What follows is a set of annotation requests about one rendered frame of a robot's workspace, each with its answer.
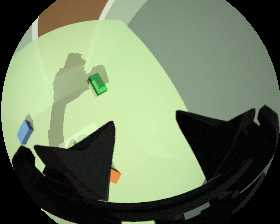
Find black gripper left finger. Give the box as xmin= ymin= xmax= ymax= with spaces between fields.
xmin=34 ymin=121 xmax=116 ymax=202

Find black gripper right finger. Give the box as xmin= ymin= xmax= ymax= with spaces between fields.
xmin=175 ymin=108 xmax=256 ymax=182

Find blue rectangular block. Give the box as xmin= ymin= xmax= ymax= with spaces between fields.
xmin=16 ymin=119 xmax=34 ymax=146

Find yellow bar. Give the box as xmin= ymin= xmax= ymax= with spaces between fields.
xmin=110 ymin=167 xmax=121 ymax=184

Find green rectangular bar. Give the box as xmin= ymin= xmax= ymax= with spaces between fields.
xmin=89 ymin=73 xmax=107 ymax=96

